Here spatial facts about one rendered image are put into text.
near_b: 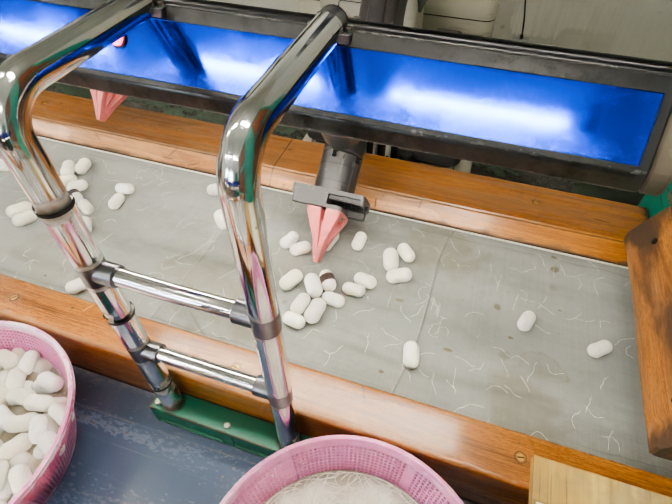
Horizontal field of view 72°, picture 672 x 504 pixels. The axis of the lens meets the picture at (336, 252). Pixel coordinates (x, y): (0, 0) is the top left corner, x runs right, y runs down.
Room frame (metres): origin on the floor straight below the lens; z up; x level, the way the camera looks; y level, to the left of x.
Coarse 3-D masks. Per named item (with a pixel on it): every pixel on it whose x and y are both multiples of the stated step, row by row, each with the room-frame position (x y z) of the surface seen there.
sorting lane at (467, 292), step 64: (0, 192) 0.59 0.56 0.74; (192, 192) 0.59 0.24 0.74; (0, 256) 0.45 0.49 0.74; (64, 256) 0.45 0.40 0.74; (128, 256) 0.45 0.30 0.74; (192, 256) 0.45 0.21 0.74; (448, 256) 0.45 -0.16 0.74; (512, 256) 0.45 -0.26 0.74; (576, 256) 0.45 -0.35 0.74; (192, 320) 0.34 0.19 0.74; (320, 320) 0.34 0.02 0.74; (384, 320) 0.34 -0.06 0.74; (448, 320) 0.34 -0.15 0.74; (512, 320) 0.34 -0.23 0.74; (576, 320) 0.34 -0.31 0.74; (384, 384) 0.25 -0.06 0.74; (448, 384) 0.25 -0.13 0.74; (512, 384) 0.25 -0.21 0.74; (576, 384) 0.25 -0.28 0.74; (640, 384) 0.25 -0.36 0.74; (576, 448) 0.18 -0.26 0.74; (640, 448) 0.18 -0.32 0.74
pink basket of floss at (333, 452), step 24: (288, 456) 0.16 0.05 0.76; (312, 456) 0.16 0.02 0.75; (336, 456) 0.17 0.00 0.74; (360, 456) 0.17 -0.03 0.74; (384, 456) 0.16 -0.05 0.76; (408, 456) 0.16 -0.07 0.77; (240, 480) 0.14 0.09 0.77; (264, 480) 0.14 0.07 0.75; (288, 480) 0.15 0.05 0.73; (408, 480) 0.14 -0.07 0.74; (432, 480) 0.14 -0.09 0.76
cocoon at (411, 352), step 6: (408, 342) 0.29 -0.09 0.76; (414, 342) 0.29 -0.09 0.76; (408, 348) 0.28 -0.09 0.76; (414, 348) 0.28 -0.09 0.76; (408, 354) 0.28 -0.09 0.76; (414, 354) 0.28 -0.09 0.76; (402, 360) 0.27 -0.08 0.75; (408, 360) 0.27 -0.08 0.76; (414, 360) 0.27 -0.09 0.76; (408, 366) 0.26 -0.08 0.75; (414, 366) 0.26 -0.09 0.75
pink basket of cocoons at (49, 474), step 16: (0, 336) 0.31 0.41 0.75; (16, 336) 0.31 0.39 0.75; (32, 336) 0.30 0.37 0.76; (48, 336) 0.29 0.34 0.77; (48, 352) 0.29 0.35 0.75; (64, 352) 0.27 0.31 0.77; (64, 368) 0.26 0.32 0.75; (64, 416) 0.20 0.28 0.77; (64, 432) 0.18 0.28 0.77; (48, 464) 0.15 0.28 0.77; (64, 464) 0.17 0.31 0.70; (32, 480) 0.14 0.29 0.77; (48, 480) 0.15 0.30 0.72; (16, 496) 0.12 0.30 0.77; (32, 496) 0.13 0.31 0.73; (48, 496) 0.14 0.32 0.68
